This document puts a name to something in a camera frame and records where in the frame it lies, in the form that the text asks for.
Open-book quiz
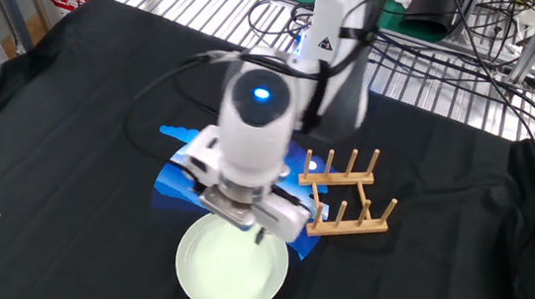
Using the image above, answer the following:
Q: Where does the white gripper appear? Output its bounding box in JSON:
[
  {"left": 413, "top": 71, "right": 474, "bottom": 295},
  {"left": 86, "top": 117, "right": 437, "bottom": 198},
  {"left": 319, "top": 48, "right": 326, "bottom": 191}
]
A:
[{"left": 179, "top": 115, "right": 315, "bottom": 253}]

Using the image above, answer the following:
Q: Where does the pale green round plate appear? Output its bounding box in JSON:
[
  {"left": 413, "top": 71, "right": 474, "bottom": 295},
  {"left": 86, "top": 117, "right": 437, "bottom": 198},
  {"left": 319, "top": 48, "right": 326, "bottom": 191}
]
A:
[{"left": 169, "top": 205, "right": 294, "bottom": 299}]

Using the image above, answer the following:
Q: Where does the wooden peg dish rack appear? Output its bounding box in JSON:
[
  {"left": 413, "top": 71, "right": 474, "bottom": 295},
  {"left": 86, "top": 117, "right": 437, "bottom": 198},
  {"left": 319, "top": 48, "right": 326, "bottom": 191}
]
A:
[{"left": 294, "top": 140, "right": 401, "bottom": 241}]

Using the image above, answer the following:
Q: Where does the black cloth with blue print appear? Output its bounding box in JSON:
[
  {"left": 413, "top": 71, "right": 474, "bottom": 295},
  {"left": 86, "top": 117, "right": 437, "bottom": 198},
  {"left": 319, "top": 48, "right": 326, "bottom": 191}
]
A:
[{"left": 0, "top": 0, "right": 535, "bottom": 299}]

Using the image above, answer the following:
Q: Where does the green table mat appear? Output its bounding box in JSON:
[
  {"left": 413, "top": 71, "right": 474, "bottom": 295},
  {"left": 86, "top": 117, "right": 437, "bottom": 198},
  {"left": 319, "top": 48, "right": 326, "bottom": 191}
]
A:
[{"left": 246, "top": 0, "right": 469, "bottom": 63}]

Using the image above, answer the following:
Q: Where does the silver and blue wrist camera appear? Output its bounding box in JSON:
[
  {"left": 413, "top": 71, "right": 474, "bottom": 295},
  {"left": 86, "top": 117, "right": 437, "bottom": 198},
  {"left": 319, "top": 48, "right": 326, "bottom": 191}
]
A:
[{"left": 197, "top": 182, "right": 258, "bottom": 235}]

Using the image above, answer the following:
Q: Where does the tangle of black cables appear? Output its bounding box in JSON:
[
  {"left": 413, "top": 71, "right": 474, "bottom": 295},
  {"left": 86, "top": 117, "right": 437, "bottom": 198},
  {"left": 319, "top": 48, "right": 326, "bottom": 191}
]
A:
[{"left": 246, "top": 0, "right": 535, "bottom": 180}]

